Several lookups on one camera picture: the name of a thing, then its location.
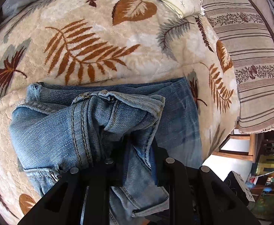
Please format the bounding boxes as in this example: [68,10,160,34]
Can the light blue denim pants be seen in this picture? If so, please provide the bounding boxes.
[9,78,202,224]

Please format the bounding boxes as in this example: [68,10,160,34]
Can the beige leaf pattern blanket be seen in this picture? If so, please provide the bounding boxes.
[0,0,240,224]

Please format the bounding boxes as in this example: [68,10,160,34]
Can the striped floral bedspread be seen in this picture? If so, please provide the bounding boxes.
[203,0,274,133]

